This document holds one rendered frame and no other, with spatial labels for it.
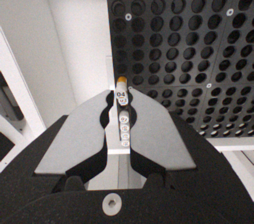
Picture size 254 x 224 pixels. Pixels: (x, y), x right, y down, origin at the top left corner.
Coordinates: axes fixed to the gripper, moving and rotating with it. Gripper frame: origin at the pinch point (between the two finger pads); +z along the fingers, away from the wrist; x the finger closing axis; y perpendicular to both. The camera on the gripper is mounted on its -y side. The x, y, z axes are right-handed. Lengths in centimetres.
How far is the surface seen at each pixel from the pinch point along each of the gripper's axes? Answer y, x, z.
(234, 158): 19.1, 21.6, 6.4
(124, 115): 4.7, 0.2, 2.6
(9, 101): 2.3, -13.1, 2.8
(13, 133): 21.6, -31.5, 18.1
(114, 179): 182, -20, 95
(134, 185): 93, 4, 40
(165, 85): 1.2, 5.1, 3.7
